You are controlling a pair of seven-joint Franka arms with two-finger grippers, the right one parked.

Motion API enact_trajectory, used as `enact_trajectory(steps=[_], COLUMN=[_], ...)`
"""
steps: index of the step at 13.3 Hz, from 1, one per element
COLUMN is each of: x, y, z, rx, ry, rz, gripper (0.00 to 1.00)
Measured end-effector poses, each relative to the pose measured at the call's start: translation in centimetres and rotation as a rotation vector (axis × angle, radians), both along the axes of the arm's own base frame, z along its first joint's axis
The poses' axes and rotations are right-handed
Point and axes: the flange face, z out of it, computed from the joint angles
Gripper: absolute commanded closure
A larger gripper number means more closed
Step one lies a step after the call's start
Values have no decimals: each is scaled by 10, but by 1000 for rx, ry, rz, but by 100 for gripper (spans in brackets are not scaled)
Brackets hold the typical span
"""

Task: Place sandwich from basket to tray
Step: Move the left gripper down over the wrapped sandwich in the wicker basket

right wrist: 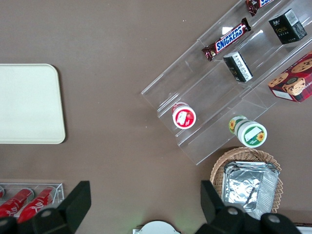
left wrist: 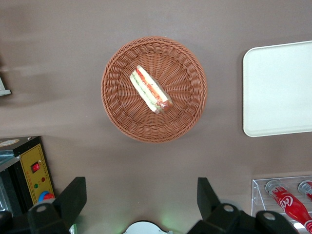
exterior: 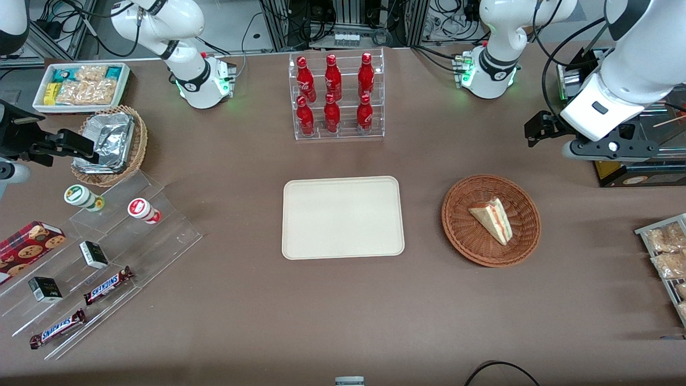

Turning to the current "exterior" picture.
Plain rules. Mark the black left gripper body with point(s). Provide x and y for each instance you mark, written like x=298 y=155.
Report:
x=552 y=126

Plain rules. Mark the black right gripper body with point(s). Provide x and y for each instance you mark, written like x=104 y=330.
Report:
x=16 y=134

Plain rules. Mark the triangular sandwich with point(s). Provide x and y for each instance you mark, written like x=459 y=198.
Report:
x=496 y=220

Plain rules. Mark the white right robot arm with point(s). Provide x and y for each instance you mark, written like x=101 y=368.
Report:
x=187 y=75

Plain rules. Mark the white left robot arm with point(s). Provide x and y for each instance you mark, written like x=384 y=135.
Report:
x=632 y=64

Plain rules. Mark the light wicker basket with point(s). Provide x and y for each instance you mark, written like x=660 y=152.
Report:
x=140 y=145

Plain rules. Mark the brown round wicker basket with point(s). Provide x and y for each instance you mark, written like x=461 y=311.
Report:
x=461 y=236

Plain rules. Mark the beige rectangular plastic tray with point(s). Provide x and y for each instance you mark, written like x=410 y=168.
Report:
x=343 y=217

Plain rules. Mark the silver foil package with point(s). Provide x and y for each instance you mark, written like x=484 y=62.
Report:
x=99 y=163
x=110 y=131

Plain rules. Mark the white rectangular snack bin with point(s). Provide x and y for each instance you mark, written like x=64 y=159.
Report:
x=40 y=102

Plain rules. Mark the silver box with green light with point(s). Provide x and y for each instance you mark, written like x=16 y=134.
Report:
x=571 y=80

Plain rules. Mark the green lid snack cup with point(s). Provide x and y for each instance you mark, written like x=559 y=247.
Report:
x=77 y=195

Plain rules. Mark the yellow snack packet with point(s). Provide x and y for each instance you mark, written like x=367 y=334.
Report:
x=50 y=94

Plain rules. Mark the large clear rice cracker pack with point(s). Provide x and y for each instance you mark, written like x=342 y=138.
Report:
x=86 y=92

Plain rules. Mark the teal snack packet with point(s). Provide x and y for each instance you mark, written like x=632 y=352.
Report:
x=63 y=75

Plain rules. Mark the small clear rice cracker pack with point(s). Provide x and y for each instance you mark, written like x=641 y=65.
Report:
x=91 y=72

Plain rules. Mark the red lid snack cup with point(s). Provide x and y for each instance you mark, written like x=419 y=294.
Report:
x=140 y=208

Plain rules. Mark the black hot food display case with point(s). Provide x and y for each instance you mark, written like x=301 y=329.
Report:
x=643 y=174

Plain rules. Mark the small black box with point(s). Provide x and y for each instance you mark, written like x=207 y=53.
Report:
x=94 y=254
x=45 y=289

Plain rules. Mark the red plaid cookie box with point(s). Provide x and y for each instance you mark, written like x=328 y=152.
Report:
x=27 y=249

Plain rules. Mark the clear acrylic stepped stand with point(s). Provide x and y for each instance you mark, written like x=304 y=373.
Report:
x=161 y=241

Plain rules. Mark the brown snickers bar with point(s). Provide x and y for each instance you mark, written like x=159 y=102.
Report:
x=107 y=286
x=58 y=328

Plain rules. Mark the clear bag of fried snacks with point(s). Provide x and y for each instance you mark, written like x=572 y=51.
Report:
x=664 y=238
x=670 y=265

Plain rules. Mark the red cola bottle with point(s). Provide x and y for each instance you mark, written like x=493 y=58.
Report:
x=333 y=80
x=332 y=117
x=305 y=119
x=364 y=117
x=305 y=83
x=366 y=78

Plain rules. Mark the clear acrylic bottle rack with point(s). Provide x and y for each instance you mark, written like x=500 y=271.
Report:
x=348 y=134

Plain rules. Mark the white power strip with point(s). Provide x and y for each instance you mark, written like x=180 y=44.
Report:
x=347 y=38

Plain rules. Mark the grey object at table edge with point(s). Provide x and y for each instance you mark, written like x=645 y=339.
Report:
x=349 y=381

